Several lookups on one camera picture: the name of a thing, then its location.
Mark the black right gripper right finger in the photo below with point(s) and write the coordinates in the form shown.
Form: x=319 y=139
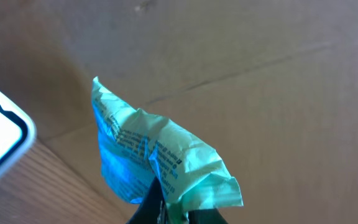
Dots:
x=209 y=216

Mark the teal snack packet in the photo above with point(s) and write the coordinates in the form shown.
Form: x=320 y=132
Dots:
x=137 y=148

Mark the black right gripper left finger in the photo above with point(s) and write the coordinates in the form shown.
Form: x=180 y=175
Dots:
x=151 y=206

